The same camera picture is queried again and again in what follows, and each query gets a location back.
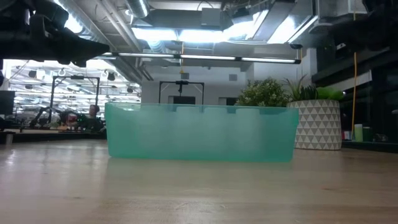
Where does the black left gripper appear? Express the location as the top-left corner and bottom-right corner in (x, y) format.
(0, 15), (110, 68)

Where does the translucent green plastic basket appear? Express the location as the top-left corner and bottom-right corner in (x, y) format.
(104, 102), (300, 163)

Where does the person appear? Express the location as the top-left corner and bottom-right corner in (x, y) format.
(87, 104), (102, 124)

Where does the black computer monitor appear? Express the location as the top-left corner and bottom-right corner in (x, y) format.
(0, 90), (16, 116)

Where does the dark background table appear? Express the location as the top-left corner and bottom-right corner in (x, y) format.
(0, 128), (108, 144)

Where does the light green cup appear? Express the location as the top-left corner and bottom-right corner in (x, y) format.
(354, 123), (364, 142)

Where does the succulent in triangle-patterned pot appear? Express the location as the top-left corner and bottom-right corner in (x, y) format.
(284, 74), (345, 151)

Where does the long ceiling light bar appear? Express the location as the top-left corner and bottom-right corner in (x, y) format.
(93, 51), (302, 65)

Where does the small flowering bush plant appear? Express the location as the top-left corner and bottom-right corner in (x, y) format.
(235, 77), (292, 108)

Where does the grey ceiling unit box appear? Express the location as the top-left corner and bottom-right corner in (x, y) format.
(201, 7), (223, 27)

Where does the large black gantry frame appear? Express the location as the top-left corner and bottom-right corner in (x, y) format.
(49, 75), (101, 121)

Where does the yellow extension cable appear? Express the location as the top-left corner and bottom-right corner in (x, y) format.
(350, 11), (358, 135)

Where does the silver round air duct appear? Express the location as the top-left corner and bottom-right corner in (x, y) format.
(124, 0), (150, 19)

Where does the small black gantry frame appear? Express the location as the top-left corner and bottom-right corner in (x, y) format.
(158, 80), (205, 105)

